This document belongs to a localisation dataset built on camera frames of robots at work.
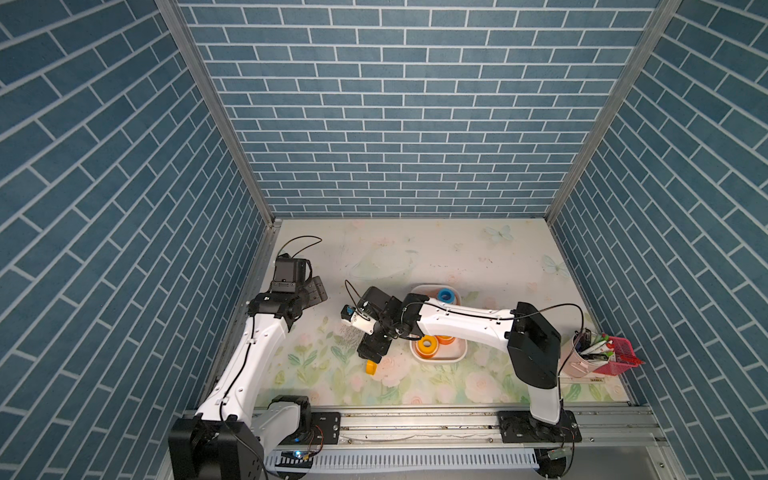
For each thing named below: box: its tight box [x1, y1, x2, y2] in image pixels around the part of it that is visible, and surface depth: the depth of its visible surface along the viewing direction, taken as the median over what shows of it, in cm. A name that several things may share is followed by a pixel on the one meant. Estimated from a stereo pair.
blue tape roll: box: [438, 288, 455, 303], surface depth 93 cm
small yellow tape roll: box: [365, 359, 378, 376], surface depth 82 cm
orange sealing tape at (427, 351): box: [416, 335, 439, 359], surface depth 86 cm
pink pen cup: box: [561, 333, 610, 378], surface depth 77 cm
